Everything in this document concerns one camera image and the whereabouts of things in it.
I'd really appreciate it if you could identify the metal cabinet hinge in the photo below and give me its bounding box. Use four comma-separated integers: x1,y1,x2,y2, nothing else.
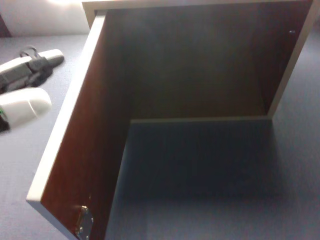
74,204,95,238

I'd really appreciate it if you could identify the light wooden box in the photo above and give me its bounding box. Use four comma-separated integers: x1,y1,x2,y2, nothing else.
81,0,316,124

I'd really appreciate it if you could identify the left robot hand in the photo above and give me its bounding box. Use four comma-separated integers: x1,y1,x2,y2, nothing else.
0,47,65,133

